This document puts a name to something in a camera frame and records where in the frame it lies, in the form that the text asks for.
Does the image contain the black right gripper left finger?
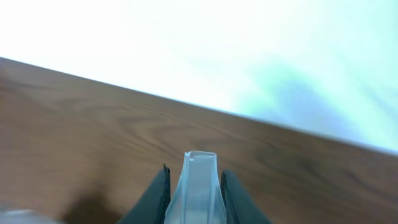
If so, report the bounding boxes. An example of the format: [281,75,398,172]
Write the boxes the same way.
[118,164,171,224]

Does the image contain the clear pump spray bottle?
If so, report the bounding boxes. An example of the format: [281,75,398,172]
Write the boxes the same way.
[164,151,227,224]

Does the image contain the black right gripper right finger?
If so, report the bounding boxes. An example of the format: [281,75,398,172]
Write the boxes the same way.
[221,170,271,224]

